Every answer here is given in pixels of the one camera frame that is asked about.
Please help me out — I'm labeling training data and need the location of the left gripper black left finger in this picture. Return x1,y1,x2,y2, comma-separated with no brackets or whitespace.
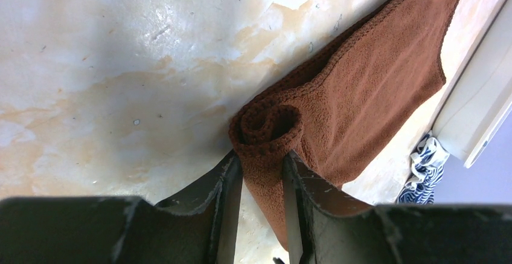
1,152,242,263

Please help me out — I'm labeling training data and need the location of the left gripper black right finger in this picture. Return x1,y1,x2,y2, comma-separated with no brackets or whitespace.
283,152,511,263

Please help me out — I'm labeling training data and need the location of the brown towel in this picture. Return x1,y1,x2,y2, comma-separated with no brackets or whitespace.
229,0,459,248

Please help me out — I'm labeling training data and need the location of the blue white striped towel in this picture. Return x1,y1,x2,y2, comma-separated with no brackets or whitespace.
396,130,450,205

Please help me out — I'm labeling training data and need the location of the white plastic bin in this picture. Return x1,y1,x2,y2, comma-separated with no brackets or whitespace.
433,0,511,169

